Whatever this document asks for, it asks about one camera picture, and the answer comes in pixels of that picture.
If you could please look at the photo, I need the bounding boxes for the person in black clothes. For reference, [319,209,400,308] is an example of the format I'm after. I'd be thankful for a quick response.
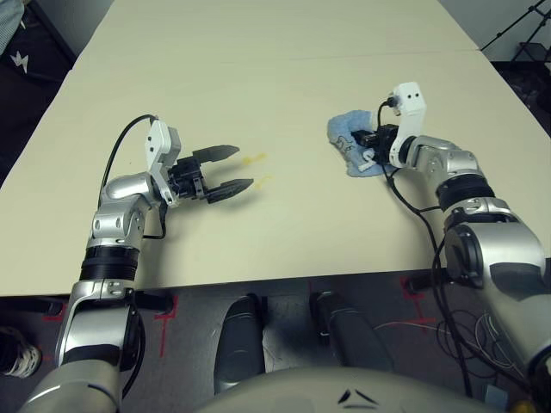
[0,0,77,130]

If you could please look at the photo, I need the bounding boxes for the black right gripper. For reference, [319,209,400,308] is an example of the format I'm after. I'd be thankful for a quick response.
[352,123,399,166]

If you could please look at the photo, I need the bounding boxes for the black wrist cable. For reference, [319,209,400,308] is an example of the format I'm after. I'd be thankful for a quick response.
[99,114,169,240]
[376,96,474,399]

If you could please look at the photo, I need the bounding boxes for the black tripod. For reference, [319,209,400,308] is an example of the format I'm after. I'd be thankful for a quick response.
[480,0,551,64]

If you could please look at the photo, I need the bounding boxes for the thin white floor wires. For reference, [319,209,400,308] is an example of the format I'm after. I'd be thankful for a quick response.
[373,309,531,385]

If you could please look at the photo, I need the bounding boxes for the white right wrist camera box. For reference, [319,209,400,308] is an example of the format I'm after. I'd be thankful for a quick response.
[386,81,428,169]

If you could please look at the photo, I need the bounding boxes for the light blue rag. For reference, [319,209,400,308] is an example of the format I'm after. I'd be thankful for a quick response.
[325,109,397,178]

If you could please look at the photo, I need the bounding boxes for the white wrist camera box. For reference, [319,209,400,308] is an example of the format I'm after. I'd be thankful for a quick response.
[386,81,428,169]
[144,120,183,208]

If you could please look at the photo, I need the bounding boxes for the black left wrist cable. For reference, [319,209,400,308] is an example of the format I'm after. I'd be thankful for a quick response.
[99,114,169,240]

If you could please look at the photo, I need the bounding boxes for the white bystander shoe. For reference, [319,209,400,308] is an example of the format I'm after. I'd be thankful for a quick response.
[0,325,43,379]

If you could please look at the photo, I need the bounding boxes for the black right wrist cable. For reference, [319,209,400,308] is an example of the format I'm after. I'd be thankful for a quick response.
[376,96,474,399]

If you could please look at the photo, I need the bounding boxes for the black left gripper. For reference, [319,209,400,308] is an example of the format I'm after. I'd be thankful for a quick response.
[167,145,256,205]

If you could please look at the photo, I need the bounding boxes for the grey robot leg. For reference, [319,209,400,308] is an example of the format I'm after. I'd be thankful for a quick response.
[213,294,266,395]
[309,291,395,373]

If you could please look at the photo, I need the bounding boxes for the grey right robot leg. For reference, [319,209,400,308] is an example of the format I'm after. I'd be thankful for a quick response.
[309,291,395,373]

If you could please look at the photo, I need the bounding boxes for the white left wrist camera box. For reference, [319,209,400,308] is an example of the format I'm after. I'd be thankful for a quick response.
[144,120,183,208]

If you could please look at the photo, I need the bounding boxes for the grey left robot leg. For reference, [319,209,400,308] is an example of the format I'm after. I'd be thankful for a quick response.
[213,294,266,395]

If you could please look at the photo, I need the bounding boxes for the light striped cloth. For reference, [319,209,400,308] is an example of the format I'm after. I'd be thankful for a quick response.
[0,0,26,53]

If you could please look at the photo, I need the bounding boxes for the grey robot torso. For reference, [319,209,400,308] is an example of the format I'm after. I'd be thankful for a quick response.
[195,365,487,413]

